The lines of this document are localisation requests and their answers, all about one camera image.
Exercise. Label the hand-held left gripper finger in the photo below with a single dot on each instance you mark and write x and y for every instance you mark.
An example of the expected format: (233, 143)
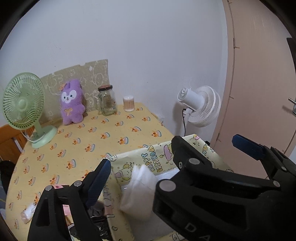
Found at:
(101, 183)

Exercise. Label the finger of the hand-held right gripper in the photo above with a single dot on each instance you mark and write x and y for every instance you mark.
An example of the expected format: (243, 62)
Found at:
(182, 153)
(248, 146)

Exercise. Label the white soft pack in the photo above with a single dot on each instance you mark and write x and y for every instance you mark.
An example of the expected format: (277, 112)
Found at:
(138, 197)

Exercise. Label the yellow cartoon printed storage box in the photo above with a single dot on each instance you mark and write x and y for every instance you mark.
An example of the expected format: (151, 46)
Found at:
(143, 157)

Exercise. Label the white and beige cloth roll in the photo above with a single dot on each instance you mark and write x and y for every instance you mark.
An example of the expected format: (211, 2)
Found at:
(29, 212)

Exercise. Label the black plastic bag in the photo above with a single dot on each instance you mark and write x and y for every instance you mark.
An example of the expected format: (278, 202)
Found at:
(100, 224)

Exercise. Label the pink printed packet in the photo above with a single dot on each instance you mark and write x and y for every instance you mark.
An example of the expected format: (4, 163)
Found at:
(67, 210)

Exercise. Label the white fan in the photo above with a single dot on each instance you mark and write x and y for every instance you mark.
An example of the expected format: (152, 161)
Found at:
(205, 104)

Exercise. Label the yellow cake printed tablecloth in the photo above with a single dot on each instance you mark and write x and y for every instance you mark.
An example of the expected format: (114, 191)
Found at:
(92, 129)

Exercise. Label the cotton swab container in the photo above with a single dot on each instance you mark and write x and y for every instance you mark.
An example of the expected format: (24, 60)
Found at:
(128, 104)

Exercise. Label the pink door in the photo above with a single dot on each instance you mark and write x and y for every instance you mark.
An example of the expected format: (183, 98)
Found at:
(254, 69)

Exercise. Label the purple plush toy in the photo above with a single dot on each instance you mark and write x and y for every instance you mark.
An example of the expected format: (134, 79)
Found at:
(71, 109)

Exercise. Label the glass jar with lid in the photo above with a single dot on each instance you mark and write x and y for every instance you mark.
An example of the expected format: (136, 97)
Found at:
(107, 102)

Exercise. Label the black cloth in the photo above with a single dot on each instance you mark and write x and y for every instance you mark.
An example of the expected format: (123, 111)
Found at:
(5, 173)

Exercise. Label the wooden bed headboard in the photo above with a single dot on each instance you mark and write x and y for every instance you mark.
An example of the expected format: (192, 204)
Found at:
(9, 136)

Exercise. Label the green desk fan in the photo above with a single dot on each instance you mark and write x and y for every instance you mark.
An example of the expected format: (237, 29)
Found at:
(23, 102)

